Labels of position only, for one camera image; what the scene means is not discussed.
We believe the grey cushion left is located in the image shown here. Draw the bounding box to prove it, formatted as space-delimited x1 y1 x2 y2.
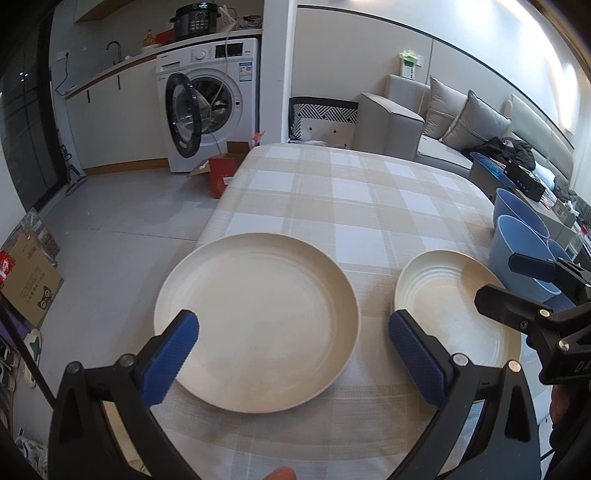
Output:
423 76 467 140

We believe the blue bowl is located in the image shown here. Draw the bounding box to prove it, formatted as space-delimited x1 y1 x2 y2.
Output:
493 188 550 240
487 215 560 303
544 238 578 312

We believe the black patterned chair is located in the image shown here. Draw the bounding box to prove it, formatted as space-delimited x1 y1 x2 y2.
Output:
288 96 359 149

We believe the blue bowl back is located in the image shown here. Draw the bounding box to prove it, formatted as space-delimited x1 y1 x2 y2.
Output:
493 188 550 240

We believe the black clothes pile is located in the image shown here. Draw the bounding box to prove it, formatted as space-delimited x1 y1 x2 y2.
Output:
474 137 536 171

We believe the grey cushion right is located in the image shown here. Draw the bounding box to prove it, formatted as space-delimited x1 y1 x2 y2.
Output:
440 90 511 151

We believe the white washing machine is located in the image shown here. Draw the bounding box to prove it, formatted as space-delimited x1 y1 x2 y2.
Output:
155 37 259 173

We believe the person's right hand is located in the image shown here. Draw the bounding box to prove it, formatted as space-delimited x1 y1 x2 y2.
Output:
550 381 590 443

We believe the black kitchen faucet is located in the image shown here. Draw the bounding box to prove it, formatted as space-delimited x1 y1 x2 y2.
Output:
105 40 122 65

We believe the person's left hand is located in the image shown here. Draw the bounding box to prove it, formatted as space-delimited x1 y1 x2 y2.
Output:
263 467 297 480

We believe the large beige plate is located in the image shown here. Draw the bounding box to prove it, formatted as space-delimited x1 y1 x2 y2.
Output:
153 233 361 414

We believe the black pressure cooker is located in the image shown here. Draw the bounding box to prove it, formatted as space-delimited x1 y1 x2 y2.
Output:
170 2 219 40

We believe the grey side cabinet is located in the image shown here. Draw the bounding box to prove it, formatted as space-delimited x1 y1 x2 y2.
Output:
468 158 574 238

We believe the checked beige tablecloth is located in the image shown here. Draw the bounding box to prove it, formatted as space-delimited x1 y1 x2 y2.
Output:
101 142 537 480

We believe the grey sofa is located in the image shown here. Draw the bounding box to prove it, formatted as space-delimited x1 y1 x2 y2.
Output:
352 75 574 180

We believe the grey cushion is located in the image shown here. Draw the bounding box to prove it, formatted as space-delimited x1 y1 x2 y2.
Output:
440 90 511 151
423 76 467 140

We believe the cardboard box on floor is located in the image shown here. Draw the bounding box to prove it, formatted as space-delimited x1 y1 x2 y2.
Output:
1 209 63 329

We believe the black rectangular box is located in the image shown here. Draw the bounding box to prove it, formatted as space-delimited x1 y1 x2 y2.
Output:
504 161 546 202

